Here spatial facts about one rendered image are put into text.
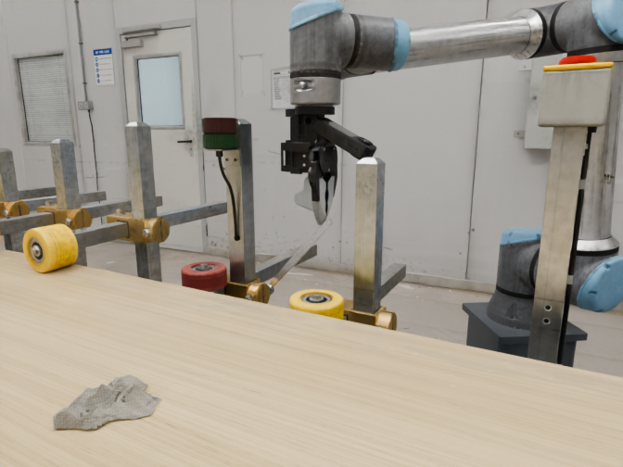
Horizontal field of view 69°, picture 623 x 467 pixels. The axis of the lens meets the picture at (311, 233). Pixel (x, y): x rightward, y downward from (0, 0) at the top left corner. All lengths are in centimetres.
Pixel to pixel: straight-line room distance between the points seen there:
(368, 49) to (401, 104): 265
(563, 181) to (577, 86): 11
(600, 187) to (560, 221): 61
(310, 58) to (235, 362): 51
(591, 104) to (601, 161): 62
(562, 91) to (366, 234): 32
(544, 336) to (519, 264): 70
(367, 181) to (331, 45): 25
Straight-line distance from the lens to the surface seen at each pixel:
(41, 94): 599
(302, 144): 80
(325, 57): 80
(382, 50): 85
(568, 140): 64
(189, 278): 81
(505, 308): 143
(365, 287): 73
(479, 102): 341
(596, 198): 125
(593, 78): 63
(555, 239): 65
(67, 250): 91
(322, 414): 43
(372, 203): 69
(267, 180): 395
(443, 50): 110
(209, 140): 76
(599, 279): 125
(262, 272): 97
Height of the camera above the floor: 114
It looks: 13 degrees down
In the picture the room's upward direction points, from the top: straight up
